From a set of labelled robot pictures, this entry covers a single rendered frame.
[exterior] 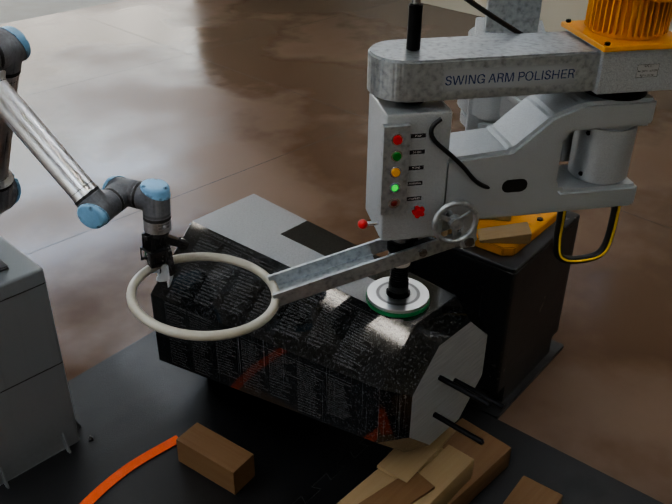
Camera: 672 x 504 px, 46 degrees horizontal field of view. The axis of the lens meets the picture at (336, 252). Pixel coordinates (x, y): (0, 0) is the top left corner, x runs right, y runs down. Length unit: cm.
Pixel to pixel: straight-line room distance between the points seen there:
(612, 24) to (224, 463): 203
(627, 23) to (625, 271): 242
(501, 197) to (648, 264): 240
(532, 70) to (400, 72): 39
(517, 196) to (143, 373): 198
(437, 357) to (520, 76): 94
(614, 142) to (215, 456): 182
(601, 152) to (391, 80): 75
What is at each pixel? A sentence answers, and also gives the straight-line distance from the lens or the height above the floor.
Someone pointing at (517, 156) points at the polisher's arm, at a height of 138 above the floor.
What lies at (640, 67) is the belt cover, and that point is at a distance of 252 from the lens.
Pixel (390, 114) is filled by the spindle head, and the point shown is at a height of 154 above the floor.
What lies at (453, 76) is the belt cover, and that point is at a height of 165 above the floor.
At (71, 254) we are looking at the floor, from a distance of 476.
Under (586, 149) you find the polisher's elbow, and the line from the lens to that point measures 264.
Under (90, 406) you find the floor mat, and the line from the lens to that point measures 363.
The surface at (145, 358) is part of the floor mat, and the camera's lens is 383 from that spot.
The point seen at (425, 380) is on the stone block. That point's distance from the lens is 264.
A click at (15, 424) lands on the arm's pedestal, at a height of 25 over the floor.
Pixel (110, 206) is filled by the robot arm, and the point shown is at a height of 121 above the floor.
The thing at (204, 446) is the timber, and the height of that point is 14.
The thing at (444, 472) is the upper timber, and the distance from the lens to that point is 297.
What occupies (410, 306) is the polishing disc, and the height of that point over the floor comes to 85.
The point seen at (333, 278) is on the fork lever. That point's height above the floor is 98.
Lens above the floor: 236
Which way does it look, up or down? 31 degrees down
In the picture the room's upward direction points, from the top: 1 degrees clockwise
